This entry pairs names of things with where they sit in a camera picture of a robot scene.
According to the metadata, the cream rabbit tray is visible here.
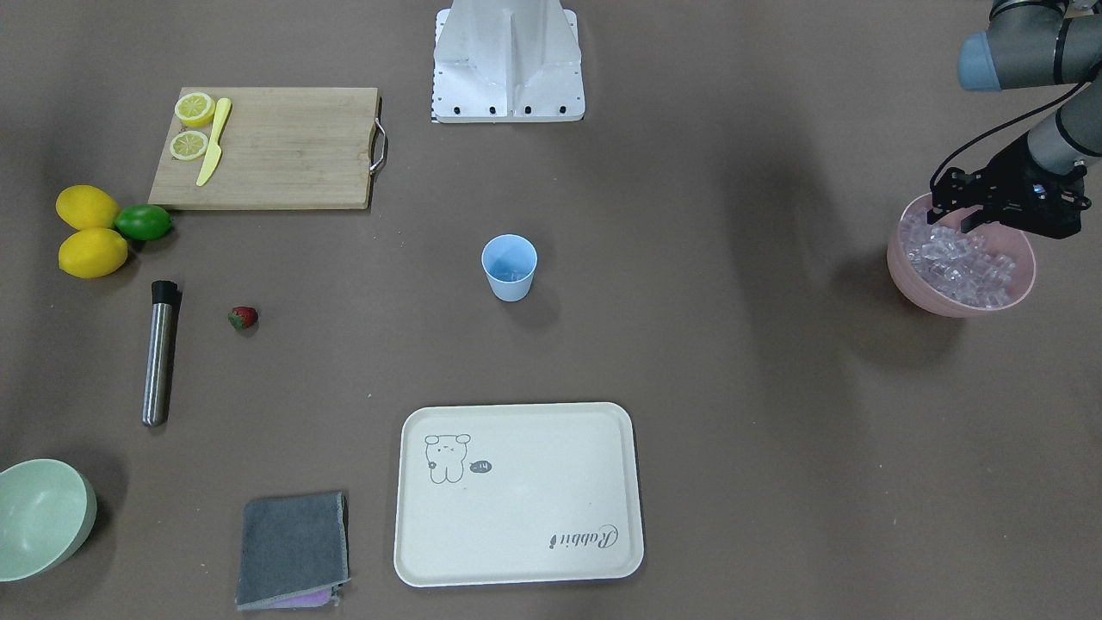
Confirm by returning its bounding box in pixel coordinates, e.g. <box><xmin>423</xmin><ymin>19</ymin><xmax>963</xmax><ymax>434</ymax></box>
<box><xmin>393</xmin><ymin>403</ymin><xmax>645</xmax><ymax>588</ymax></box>

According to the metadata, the steel muddler black tip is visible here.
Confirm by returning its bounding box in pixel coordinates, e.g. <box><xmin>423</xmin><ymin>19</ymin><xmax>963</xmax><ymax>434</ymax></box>
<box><xmin>141</xmin><ymin>280</ymin><xmax>182</xmax><ymax>428</ymax></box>

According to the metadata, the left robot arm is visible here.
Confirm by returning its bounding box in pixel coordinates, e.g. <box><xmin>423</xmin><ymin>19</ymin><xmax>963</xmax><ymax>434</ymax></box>
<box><xmin>926</xmin><ymin>1</ymin><xmax>1101</xmax><ymax>239</ymax></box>

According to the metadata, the yellow lemon lower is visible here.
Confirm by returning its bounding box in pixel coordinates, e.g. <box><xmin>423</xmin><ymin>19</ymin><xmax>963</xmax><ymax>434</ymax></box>
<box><xmin>58</xmin><ymin>227</ymin><xmax>129</xmax><ymax>279</ymax></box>

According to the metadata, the yellow lemon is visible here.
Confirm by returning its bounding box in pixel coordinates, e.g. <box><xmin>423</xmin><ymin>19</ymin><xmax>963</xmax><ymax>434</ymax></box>
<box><xmin>58</xmin><ymin>227</ymin><xmax>129</xmax><ymax>279</ymax></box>
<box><xmin>55</xmin><ymin>184</ymin><xmax>121</xmax><ymax>231</ymax></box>

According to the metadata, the lemon slice upper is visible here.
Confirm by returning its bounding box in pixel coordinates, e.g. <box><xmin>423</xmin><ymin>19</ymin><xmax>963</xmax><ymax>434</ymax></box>
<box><xmin>174</xmin><ymin>91</ymin><xmax>216</xmax><ymax>128</ymax></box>

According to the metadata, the light blue cup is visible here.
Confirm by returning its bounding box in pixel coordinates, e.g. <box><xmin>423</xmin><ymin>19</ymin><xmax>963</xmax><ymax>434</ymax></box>
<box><xmin>480</xmin><ymin>233</ymin><xmax>538</xmax><ymax>302</ymax></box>

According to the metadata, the mint green bowl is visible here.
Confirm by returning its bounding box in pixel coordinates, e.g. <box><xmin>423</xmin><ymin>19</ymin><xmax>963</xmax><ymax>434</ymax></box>
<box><xmin>1</xmin><ymin>458</ymin><xmax>98</xmax><ymax>581</ymax></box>

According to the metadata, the lemon slice lower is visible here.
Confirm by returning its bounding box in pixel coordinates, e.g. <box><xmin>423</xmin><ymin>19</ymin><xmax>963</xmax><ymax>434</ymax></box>
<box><xmin>169</xmin><ymin>130</ymin><xmax>209</xmax><ymax>161</ymax></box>

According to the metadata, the grey folded cloth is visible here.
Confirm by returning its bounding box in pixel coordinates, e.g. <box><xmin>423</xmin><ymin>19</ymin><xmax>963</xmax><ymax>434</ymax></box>
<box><xmin>233</xmin><ymin>491</ymin><xmax>350</xmax><ymax>612</ymax></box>

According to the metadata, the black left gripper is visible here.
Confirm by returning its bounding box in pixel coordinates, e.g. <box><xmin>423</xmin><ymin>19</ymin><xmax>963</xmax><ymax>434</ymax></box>
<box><xmin>926</xmin><ymin>129</ymin><xmax>1092</xmax><ymax>239</ymax></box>

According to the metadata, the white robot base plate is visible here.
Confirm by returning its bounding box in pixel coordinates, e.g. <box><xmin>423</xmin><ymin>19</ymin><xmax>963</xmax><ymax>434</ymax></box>
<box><xmin>430</xmin><ymin>1</ymin><xmax>586</xmax><ymax>123</ymax></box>

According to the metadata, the yellow lemon upper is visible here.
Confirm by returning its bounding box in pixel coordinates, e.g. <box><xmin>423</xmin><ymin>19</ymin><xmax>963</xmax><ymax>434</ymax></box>
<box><xmin>55</xmin><ymin>184</ymin><xmax>121</xmax><ymax>231</ymax></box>

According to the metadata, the pink bowl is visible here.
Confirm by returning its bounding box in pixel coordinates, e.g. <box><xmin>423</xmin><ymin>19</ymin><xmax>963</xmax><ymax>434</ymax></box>
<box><xmin>887</xmin><ymin>193</ymin><xmax>1036</xmax><ymax>318</ymax></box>

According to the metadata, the pile of clear ice cubes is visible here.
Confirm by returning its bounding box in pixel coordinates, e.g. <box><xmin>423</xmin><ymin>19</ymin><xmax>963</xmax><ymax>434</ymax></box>
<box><xmin>899</xmin><ymin>213</ymin><xmax>1017</xmax><ymax>309</ymax></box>

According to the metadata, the yellow plastic knife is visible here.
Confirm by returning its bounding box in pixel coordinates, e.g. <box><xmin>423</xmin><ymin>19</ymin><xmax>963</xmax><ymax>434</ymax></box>
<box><xmin>195</xmin><ymin>97</ymin><xmax>233</xmax><ymax>187</ymax></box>

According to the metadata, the red strawberry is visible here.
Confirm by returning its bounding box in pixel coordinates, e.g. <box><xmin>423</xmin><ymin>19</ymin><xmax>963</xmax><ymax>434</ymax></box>
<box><xmin>227</xmin><ymin>306</ymin><xmax>259</xmax><ymax>331</ymax></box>

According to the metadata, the green lime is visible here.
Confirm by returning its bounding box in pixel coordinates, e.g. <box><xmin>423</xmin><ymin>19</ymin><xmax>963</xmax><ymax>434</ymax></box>
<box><xmin>114</xmin><ymin>204</ymin><xmax>173</xmax><ymax>242</ymax></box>

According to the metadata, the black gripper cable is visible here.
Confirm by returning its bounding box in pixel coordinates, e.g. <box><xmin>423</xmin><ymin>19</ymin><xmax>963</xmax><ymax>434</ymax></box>
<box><xmin>930</xmin><ymin>62</ymin><xmax>1102</xmax><ymax>195</ymax></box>

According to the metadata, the lemon slice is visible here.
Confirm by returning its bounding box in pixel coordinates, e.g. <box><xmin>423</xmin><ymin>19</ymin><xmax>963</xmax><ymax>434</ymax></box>
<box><xmin>174</xmin><ymin>91</ymin><xmax>216</xmax><ymax>128</ymax></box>
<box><xmin>169</xmin><ymin>130</ymin><xmax>209</xmax><ymax>161</ymax></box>

